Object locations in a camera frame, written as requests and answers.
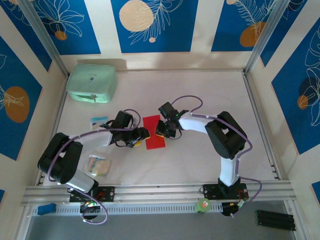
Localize green tape roll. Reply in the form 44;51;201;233
194;198;212;215

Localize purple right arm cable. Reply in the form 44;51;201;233
172;95;263;218

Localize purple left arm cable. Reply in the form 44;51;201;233
47;108;144;226

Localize aluminium frame post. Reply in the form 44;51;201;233
18;0;70;78
243;0;292;75

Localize clear bag of beige snacks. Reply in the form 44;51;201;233
86;153;112;177

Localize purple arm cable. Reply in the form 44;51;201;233
172;95;263;218
47;108;144;226

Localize small blue and white packet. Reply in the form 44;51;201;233
89;115;109;131

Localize long aluminium mounting rail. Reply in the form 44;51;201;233
21;181;297;207

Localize blue bone-shaped foam piece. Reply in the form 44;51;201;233
37;203;56;216

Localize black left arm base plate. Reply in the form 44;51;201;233
69;186;116;203

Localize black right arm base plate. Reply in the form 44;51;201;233
202;183;249;201

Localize grey slotted cable duct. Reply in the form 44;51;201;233
31;201;223;216

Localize aluminium table side rail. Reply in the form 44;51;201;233
36;74;70;186
242;71;281;181

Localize red paper sheet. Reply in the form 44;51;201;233
142;114;168;151

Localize mint green zipper pouch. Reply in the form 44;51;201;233
65;64;119;104

